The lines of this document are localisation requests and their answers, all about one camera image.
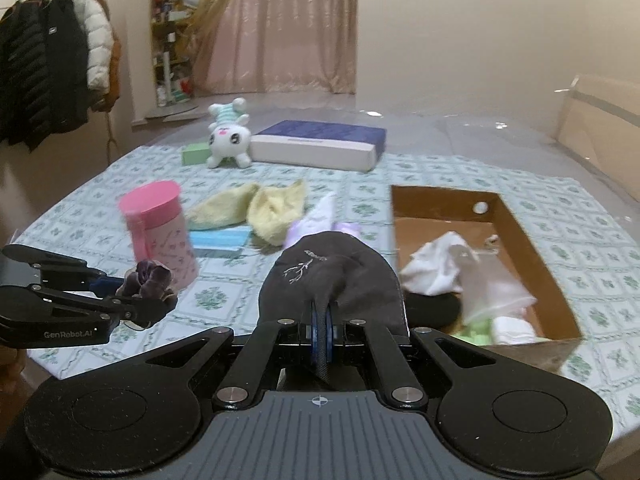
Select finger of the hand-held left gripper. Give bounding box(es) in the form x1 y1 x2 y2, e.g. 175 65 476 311
2 244 109 294
30 284 179 331

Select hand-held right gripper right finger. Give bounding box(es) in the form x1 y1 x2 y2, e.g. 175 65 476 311
325 302 493 409

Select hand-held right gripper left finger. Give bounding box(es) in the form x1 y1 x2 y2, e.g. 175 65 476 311
145 302 326 411

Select dark velvet scrunchie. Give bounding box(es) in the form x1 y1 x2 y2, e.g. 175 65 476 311
118 259 175 303

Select dark grey beanie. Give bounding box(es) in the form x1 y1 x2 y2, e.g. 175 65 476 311
255 230 411 339

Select white cloth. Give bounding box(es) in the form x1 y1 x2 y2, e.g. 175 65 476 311
400 231 481 295

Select brown cardboard box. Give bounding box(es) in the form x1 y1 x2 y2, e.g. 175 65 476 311
390 185 584 374

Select pink lidded cup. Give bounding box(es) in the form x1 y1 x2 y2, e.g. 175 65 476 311
118 181 201 291

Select yellow socks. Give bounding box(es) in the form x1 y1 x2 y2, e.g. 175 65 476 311
247 179 307 247

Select light green cloth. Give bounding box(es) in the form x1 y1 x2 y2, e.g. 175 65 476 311
450 317 494 347

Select yellow towel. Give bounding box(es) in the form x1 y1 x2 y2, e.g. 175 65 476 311
187 183 261 229

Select green foam block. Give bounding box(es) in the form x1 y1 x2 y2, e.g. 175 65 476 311
181 143 211 167

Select blue and white flat box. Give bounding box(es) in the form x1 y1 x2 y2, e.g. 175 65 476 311
250 120 388 174

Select white plush toy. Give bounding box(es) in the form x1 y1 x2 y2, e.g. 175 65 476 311
206 100 254 169

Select brown jacket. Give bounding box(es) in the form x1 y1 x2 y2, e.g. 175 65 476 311
102 35 123 112

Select black puffer jacket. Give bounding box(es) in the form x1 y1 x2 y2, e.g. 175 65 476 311
45 0 94 134
0 0 52 152

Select cluttered storage shelf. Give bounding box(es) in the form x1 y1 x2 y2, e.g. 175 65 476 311
149 0 221 109

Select plastic covered standing fan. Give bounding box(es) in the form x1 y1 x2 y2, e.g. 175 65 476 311
182 0 236 96

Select pink curtain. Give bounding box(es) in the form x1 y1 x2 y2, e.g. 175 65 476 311
190 0 360 96

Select beige bed headboard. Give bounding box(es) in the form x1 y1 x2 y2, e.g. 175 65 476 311
555 74 640 187

